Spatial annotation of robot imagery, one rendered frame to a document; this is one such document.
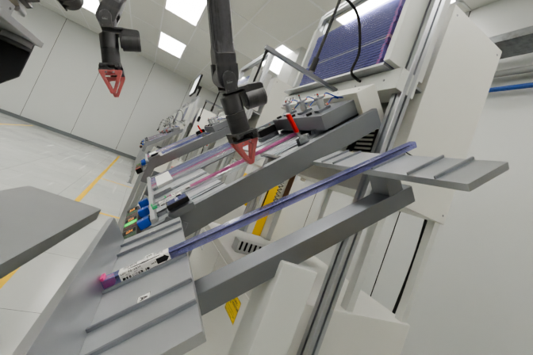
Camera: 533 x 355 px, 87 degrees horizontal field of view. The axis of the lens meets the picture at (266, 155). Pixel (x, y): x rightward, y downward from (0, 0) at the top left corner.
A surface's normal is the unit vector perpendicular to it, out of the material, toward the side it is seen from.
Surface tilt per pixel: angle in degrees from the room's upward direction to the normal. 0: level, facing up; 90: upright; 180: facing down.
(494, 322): 90
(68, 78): 90
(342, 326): 90
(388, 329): 90
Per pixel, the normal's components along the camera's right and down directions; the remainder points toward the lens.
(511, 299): -0.84, -0.37
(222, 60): 0.36, 0.25
